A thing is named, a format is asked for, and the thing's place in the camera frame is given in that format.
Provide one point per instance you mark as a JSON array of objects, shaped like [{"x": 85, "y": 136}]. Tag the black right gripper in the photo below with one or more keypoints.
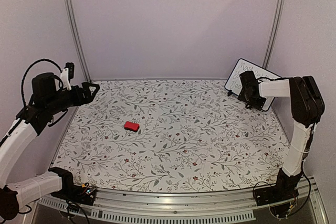
[{"x": 258, "y": 105}]

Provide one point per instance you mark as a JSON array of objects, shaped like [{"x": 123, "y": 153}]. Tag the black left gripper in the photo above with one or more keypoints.
[{"x": 84, "y": 90}]

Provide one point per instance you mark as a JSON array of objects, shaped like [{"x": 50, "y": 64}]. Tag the blue-framed whiteboard with writing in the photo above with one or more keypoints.
[{"x": 235, "y": 78}]

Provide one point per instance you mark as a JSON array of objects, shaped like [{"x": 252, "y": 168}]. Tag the red whiteboard eraser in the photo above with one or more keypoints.
[{"x": 134, "y": 127}]

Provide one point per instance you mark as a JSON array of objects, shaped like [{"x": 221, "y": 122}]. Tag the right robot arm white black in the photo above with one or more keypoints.
[{"x": 307, "y": 107}]

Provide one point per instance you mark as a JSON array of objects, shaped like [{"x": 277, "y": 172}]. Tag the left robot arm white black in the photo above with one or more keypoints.
[{"x": 28, "y": 125}]

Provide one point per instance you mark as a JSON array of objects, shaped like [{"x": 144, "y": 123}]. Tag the floral patterned table mat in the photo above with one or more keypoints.
[{"x": 193, "y": 137}]

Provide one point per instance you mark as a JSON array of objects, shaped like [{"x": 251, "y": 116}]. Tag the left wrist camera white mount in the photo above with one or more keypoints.
[{"x": 67, "y": 74}]

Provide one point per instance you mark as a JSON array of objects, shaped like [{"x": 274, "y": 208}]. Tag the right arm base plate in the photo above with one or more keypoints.
[{"x": 265, "y": 194}]

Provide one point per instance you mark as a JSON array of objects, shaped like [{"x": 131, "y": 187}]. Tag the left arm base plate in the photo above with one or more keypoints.
[{"x": 84, "y": 194}]

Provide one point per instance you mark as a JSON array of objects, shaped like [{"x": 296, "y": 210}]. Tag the aluminium front rail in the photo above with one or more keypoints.
[{"x": 232, "y": 206}]

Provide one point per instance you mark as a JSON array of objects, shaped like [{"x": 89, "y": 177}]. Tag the right aluminium frame post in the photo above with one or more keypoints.
[{"x": 273, "y": 33}]

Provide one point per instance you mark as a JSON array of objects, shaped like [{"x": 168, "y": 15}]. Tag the aluminium frame post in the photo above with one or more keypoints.
[
  {"x": 76, "y": 39},
  {"x": 273, "y": 33}
]

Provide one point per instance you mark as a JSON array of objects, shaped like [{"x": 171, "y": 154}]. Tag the left aluminium frame post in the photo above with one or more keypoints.
[{"x": 76, "y": 39}]

